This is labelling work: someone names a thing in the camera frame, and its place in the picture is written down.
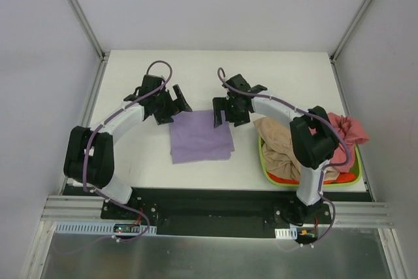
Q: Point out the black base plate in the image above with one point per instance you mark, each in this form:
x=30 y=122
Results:
x=215 y=213

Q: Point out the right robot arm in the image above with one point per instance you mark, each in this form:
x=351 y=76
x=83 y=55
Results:
x=313 y=138

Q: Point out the pink t shirt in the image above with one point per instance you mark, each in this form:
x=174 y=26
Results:
x=352 y=132

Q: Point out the left aluminium frame post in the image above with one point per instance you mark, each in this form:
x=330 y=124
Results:
x=87 y=28

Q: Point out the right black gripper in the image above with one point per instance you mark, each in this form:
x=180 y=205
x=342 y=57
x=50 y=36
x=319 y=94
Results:
x=229 y=108

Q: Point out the right aluminium frame post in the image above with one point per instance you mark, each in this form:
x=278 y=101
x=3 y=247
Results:
x=352 y=26

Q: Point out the aluminium frame post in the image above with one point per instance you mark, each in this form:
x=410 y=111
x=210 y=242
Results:
x=352 y=26
x=87 y=28

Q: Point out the left white cable duct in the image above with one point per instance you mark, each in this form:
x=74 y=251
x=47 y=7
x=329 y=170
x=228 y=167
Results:
x=91 y=228

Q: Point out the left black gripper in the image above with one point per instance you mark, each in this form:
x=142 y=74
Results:
x=170 y=106

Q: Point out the right white cable duct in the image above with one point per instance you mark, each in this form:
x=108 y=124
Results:
x=286 y=233

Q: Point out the orange t shirt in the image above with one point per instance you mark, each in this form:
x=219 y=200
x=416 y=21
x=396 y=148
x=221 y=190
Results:
x=343 y=179

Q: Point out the beige t shirt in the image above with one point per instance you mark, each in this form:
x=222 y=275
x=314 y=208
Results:
x=277 y=149

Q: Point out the purple t shirt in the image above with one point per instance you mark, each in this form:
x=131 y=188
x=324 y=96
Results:
x=194 y=138

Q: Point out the white cable duct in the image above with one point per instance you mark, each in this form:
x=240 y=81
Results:
x=286 y=233
x=91 y=228

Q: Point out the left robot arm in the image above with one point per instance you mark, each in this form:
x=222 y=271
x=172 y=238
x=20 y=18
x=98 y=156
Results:
x=90 y=153

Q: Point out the aluminium front rail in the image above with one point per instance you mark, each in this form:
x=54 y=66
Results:
x=60 y=208

